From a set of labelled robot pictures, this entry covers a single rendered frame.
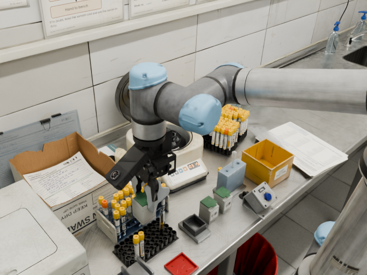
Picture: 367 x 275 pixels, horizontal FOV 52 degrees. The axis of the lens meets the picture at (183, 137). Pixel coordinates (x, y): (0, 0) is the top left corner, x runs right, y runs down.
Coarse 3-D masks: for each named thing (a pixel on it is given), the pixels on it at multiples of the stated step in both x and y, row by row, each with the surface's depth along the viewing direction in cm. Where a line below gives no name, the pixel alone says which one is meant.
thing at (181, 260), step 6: (174, 258) 104; (180, 258) 105; (186, 258) 105; (168, 264) 103; (174, 264) 103; (180, 264) 103; (186, 264) 103; (192, 264) 103; (168, 270) 101; (174, 270) 102; (180, 270) 102; (186, 270) 102; (192, 270) 101
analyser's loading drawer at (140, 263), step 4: (140, 260) 97; (136, 264) 98; (140, 264) 98; (144, 264) 96; (124, 268) 93; (128, 268) 97; (132, 268) 97; (136, 268) 97; (140, 268) 97; (144, 268) 97; (148, 268) 95; (120, 272) 95; (124, 272) 94; (128, 272) 96; (132, 272) 96; (136, 272) 96; (140, 272) 96; (144, 272) 96; (148, 272) 96; (152, 272) 94
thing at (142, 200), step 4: (140, 192) 92; (144, 192) 92; (136, 196) 91; (140, 196) 91; (144, 196) 91; (136, 200) 90; (140, 200) 90; (144, 200) 90; (140, 204) 89; (144, 204) 89
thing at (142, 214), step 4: (132, 200) 91; (132, 204) 92; (136, 204) 90; (132, 208) 93; (136, 208) 91; (140, 208) 89; (144, 208) 89; (136, 212) 92; (140, 212) 90; (144, 212) 90; (148, 212) 91; (136, 216) 93; (140, 216) 91; (144, 216) 90; (148, 216) 91; (152, 216) 93; (140, 220) 92; (144, 220) 91; (148, 220) 92; (144, 224) 92
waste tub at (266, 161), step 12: (264, 144) 140; (276, 144) 136; (252, 156) 138; (264, 156) 142; (276, 156) 137; (288, 156) 133; (252, 168) 131; (264, 168) 126; (276, 168) 126; (288, 168) 132; (252, 180) 133; (264, 180) 128; (276, 180) 130
